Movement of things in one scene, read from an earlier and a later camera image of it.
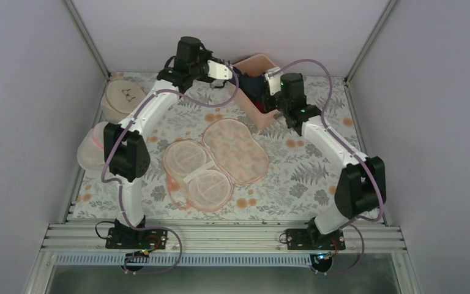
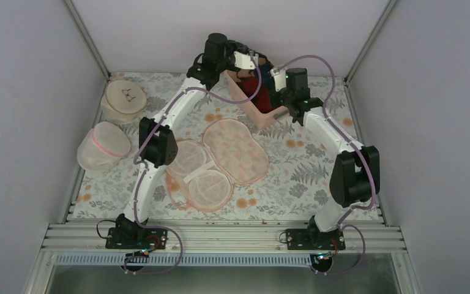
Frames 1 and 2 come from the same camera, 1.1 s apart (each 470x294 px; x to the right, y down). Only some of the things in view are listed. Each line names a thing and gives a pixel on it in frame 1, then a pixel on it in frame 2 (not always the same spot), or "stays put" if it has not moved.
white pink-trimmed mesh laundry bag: x=90 y=152 stays put
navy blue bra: x=255 y=86 → x=265 y=66
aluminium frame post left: x=87 y=38 stays put
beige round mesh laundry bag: x=121 y=99 stays put
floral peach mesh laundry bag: x=201 y=174 stays put
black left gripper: x=208 y=54 → x=242 y=48
